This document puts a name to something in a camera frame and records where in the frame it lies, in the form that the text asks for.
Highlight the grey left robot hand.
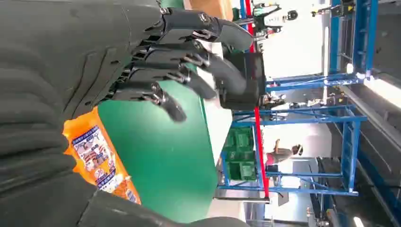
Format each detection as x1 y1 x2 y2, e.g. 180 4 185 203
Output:
0 0 255 227

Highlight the orange detergent bottle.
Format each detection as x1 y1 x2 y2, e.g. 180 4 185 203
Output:
62 106 142 206

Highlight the cardboard box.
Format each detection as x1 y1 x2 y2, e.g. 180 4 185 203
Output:
184 0 235 22

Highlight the green table mat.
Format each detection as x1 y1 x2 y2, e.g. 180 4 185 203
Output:
97 0 219 224

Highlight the white table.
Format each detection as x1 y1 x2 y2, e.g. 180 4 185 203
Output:
196 40 235 165

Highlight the black case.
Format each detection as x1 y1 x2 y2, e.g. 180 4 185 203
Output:
218 52 268 111

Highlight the green plastic crate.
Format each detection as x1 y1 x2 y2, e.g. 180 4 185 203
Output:
226 127 255 152
227 161 258 183

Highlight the white black machine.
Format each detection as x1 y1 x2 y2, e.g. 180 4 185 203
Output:
252 2 299 39

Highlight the red pole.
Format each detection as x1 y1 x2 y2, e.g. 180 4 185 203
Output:
244 0 270 199

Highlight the person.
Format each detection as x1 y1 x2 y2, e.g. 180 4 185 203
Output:
265 139 304 166

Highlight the blue metal rack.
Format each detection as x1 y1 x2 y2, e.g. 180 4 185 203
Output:
265 0 380 93
217 105 368 197

